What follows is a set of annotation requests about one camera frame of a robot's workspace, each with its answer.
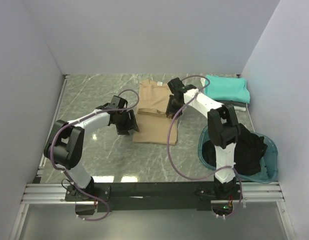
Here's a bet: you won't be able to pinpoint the beige t-shirt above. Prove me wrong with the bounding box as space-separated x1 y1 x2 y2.
132 79 178 145

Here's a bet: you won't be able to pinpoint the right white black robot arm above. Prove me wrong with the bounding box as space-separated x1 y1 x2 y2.
166 77 241 197

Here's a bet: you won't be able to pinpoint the folded teal t-shirt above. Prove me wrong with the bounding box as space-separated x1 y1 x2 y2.
204 74 251 104

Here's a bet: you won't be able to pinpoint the teal plastic basket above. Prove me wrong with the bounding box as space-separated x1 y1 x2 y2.
198 127 279 184

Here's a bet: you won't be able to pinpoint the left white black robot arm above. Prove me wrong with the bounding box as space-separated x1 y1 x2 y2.
43 95 139 195

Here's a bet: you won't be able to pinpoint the folded white t-shirt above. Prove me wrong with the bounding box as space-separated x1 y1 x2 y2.
200 77 247 112

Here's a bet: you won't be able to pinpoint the black clothes in basket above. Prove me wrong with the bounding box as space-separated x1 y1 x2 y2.
202 122 268 176

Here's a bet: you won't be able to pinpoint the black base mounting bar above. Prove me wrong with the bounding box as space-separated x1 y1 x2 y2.
64 181 245 216

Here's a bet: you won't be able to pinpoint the folded dark grey t-shirt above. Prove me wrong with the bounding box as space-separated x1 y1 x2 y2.
217 100 247 108

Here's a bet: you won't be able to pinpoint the aluminium rail frame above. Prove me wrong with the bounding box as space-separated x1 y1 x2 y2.
19 74 287 205

